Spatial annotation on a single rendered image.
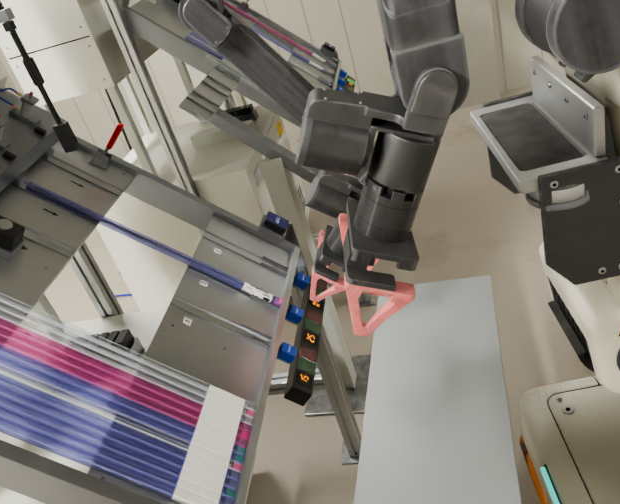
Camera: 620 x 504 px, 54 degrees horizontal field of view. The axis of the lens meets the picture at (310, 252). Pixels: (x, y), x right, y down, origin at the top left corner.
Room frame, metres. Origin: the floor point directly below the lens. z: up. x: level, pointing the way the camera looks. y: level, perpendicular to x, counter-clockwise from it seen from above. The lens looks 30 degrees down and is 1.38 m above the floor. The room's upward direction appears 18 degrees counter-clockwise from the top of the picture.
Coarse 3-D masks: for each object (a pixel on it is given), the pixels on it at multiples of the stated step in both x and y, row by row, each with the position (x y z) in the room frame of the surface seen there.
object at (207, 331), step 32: (224, 224) 1.17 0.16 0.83; (224, 256) 1.06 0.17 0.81; (256, 256) 1.10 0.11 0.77; (288, 256) 1.13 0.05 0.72; (192, 288) 0.94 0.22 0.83; (224, 288) 0.97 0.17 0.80; (192, 320) 0.87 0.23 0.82; (224, 320) 0.89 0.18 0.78; (256, 320) 0.91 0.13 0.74; (160, 352) 0.78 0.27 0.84; (192, 352) 0.80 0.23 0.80; (224, 352) 0.82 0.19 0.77; (256, 352) 0.84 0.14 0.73; (224, 384) 0.75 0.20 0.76; (256, 384) 0.77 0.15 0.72
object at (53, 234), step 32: (64, 160) 1.19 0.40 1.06; (0, 192) 1.03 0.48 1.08; (64, 192) 1.09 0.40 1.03; (96, 192) 1.12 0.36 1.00; (32, 224) 0.98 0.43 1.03; (64, 224) 1.00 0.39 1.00; (96, 224) 1.03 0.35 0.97; (32, 256) 0.90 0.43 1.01; (64, 256) 0.92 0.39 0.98; (0, 288) 0.82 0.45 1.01; (32, 288) 0.83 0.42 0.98
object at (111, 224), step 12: (36, 192) 1.06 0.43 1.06; (48, 192) 1.06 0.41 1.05; (60, 204) 1.05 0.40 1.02; (72, 204) 1.05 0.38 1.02; (84, 216) 1.04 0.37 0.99; (96, 216) 1.03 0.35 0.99; (120, 228) 1.02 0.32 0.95; (144, 240) 1.01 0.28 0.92; (168, 252) 1.00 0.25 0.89; (180, 252) 1.01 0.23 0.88; (192, 264) 0.99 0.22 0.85; (204, 264) 1.00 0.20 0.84; (216, 276) 0.99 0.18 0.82; (228, 276) 0.99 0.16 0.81; (240, 288) 0.98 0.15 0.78; (276, 300) 0.96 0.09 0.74
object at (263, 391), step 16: (288, 272) 1.06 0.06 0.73; (288, 288) 1.00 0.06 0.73; (272, 336) 0.87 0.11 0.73; (272, 352) 0.82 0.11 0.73; (272, 368) 0.78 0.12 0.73; (256, 400) 0.73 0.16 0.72; (256, 416) 0.68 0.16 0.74; (256, 432) 0.65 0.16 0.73; (240, 480) 0.58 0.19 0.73; (240, 496) 0.55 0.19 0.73
